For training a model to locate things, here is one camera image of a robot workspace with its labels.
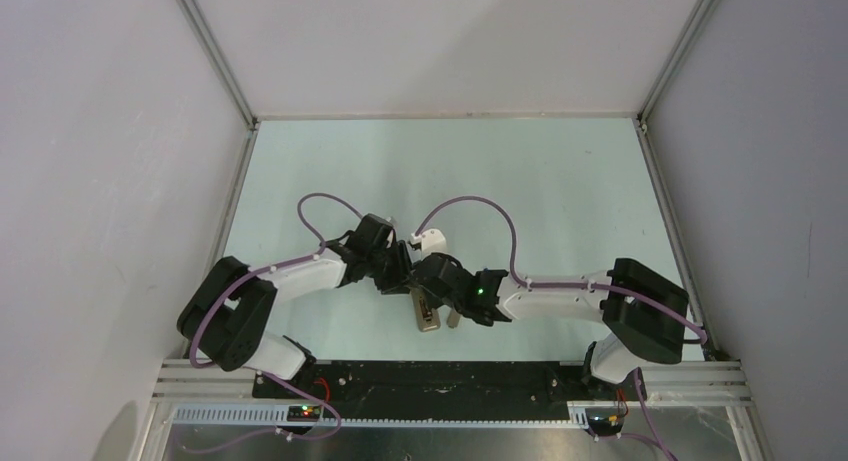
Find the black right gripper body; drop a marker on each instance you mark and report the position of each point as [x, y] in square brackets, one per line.
[438, 300]

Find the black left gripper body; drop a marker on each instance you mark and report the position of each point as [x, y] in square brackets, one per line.
[389, 267]

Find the beige battery compartment cover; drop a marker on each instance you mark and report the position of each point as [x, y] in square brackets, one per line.
[453, 319]

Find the beige remote control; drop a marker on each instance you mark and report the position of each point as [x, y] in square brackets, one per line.
[427, 319]

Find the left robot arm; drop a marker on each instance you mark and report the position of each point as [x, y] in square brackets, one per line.
[226, 318]

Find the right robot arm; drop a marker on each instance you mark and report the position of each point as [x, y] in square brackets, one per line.
[644, 312]

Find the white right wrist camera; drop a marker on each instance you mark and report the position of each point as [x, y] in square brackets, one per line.
[429, 241]

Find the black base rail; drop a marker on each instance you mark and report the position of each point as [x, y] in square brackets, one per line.
[456, 391]

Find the left aluminium frame post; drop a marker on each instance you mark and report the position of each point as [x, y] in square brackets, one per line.
[203, 32]

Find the aluminium frame post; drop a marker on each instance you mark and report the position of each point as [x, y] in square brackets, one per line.
[685, 41]
[203, 32]

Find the right aluminium frame post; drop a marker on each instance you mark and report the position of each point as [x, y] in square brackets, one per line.
[685, 41]

